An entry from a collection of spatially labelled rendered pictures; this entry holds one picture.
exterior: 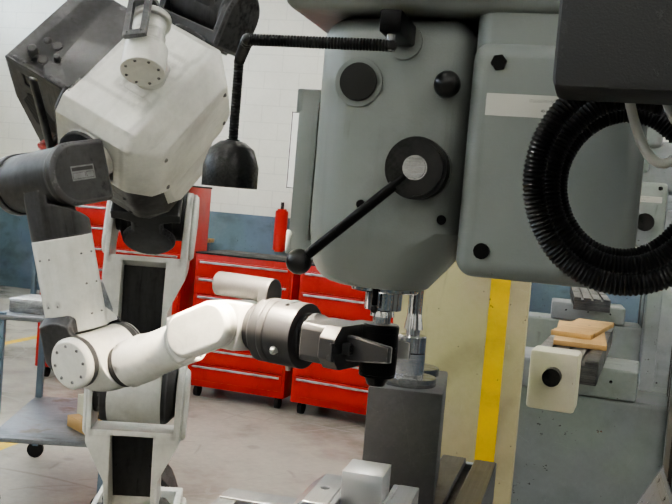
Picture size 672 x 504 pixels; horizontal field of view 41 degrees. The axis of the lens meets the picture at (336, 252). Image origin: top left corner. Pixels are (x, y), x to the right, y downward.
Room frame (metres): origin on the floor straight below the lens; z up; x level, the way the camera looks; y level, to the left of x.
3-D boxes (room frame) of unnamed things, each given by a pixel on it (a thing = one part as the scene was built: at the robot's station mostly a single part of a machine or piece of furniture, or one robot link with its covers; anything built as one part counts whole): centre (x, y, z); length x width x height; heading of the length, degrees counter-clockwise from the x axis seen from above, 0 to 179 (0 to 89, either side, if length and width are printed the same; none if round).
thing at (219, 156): (1.17, 0.14, 1.45); 0.07 x 0.07 x 0.06
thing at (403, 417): (1.54, -0.15, 1.03); 0.22 x 0.12 x 0.20; 171
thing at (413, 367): (1.49, -0.14, 1.16); 0.05 x 0.05 x 0.06
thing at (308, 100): (1.17, 0.04, 1.45); 0.04 x 0.04 x 0.21; 75
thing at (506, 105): (1.09, -0.25, 1.47); 0.24 x 0.19 x 0.26; 165
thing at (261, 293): (1.25, 0.11, 1.24); 0.11 x 0.11 x 0.11; 60
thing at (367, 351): (1.11, -0.05, 1.23); 0.06 x 0.02 x 0.03; 60
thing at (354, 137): (1.14, -0.07, 1.47); 0.21 x 0.19 x 0.32; 165
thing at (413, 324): (1.49, -0.14, 1.26); 0.03 x 0.03 x 0.11
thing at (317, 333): (1.18, 0.01, 1.23); 0.13 x 0.12 x 0.10; 150
